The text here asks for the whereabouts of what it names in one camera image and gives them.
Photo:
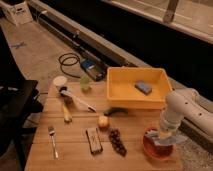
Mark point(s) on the blue grey towel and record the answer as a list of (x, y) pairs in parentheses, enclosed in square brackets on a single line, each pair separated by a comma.
[(171, 140)]

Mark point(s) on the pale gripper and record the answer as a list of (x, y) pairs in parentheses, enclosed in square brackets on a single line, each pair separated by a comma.
[(164, 134)]

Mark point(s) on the blue black electronic box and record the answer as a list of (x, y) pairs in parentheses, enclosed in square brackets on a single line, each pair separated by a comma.
[(93, 69)]

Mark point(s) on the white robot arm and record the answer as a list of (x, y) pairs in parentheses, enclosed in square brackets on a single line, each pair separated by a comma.
[(182, 103)]

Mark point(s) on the silver fork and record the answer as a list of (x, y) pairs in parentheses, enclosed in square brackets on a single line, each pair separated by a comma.
[(52, 133)]

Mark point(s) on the black chair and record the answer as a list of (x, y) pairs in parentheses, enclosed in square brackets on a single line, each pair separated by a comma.
[(13, 115)]

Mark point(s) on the yellow plastic bin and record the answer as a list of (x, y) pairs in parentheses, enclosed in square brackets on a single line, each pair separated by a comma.
[(122, 90)]

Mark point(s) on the dark grape bunch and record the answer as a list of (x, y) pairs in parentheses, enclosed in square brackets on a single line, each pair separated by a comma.
[(117, 144)]

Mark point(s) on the black whiteboard eraser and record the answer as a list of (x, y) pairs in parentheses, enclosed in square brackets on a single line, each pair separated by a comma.
[(94, 141)]

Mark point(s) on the green pepper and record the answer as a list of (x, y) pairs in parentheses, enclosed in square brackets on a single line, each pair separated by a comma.
[(112, 110)]

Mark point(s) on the green plastic cup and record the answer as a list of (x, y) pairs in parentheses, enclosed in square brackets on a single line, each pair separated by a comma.
[(85, 83)]

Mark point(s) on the red bowl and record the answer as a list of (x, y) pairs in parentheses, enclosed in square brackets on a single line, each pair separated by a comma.
[(156, 152)]

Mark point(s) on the yellow apple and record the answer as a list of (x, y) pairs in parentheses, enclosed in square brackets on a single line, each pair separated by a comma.
[(103, 122)]

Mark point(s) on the white cardboard box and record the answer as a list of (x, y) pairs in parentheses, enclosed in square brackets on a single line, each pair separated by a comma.
[(17, 14)]

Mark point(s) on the blue sponge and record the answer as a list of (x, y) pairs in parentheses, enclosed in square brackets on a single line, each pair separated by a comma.
[(143, 87)]

